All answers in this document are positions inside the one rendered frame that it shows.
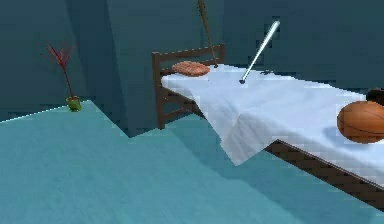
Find orange pillow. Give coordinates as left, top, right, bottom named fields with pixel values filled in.
left=171, top=60, right=211, bottom=78

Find brown wooden bed white sheet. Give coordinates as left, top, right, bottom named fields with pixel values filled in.
left=151, top=43, right=384, bottom=212

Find brown wooden baseball bat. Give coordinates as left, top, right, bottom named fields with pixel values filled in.
left=197, top=0, right=219, bottom=69

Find silver metal baseball bat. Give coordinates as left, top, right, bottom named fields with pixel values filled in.
left=239, top=20, right=281, bottom=85

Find red plant in green pot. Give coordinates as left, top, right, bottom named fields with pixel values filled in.
left=40, top=42, right=83, bottom=113

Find orange basketball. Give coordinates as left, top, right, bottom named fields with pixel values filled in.
left=336, top=100, right=384, bottom=145

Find dark round object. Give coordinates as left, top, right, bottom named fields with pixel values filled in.
left=365, top=88, right=384, bottom=106

